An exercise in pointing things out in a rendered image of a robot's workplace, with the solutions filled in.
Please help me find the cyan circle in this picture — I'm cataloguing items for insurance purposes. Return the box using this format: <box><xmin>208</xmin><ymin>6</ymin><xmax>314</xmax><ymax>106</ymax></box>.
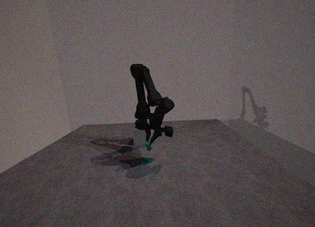
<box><xmin>141</xmin><ymin>158</ymin><xmax>152</xmax><ymax>164</ymax></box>

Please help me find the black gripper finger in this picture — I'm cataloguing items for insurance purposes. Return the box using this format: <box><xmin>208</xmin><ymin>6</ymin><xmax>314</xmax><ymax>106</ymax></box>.
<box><xmin>144</xmin><ymin>126</ymin><xmax>151</xmax><ymax>141</ymax></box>
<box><xmin>150</xmin><ymin>129</ymin><xmax>162</xmax><ymax>144</ymax></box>

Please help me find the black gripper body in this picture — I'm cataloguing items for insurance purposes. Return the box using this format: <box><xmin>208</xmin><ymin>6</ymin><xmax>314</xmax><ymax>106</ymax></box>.
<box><xmin>135</xmin><ymin>120</ymin><xmax>173</xmax><ymax>137</ymax></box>

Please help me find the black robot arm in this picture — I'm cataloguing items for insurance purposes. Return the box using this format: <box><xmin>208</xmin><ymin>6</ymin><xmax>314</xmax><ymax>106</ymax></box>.
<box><xmin>130</xmin><ymin>64</ymin><xmax>175</xmax><ymax>125</ymax></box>

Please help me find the green rectangular post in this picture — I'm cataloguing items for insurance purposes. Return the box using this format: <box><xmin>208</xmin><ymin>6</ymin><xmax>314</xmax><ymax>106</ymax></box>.
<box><xmin>146</xmin><ymin>141</ymin><xmax>152</xmax><ymax>151</ymax></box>

